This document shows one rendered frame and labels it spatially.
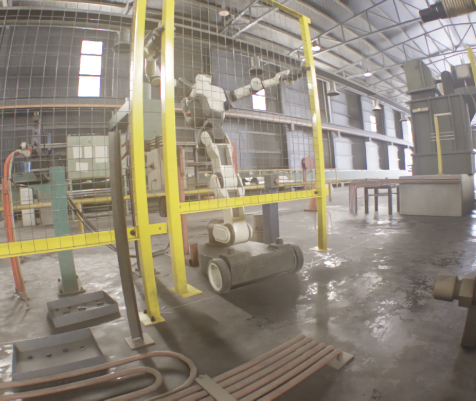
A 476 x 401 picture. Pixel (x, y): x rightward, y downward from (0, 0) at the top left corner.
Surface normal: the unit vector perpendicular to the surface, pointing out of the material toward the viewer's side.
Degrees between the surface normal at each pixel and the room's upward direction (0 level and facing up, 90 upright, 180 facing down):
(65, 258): 90
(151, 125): 90
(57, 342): 90
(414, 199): 90
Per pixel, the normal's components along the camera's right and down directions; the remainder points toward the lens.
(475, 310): -0.80, 0.08
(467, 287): -0.72, -0.43
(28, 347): 0.63, 0.01
